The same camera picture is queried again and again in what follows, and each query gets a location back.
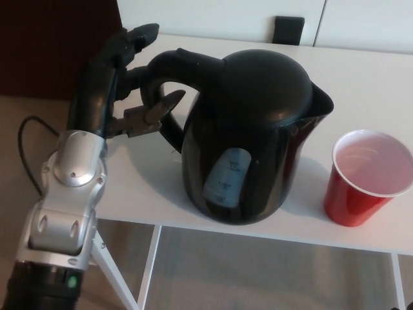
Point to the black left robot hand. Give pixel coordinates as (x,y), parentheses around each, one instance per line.
(92,97)

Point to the black electric kettle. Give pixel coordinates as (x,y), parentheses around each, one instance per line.
(258,129)

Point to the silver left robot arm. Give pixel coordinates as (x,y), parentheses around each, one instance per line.
(67,193)

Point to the red plastic cup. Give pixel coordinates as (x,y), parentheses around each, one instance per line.
(351,203)

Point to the dark red cabinet panel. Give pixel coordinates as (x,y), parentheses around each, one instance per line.
(48,48)

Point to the white cabinet fronts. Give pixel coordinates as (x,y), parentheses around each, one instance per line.
(355,22)

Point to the black wall outlet plate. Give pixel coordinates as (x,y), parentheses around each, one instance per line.
(288,29)

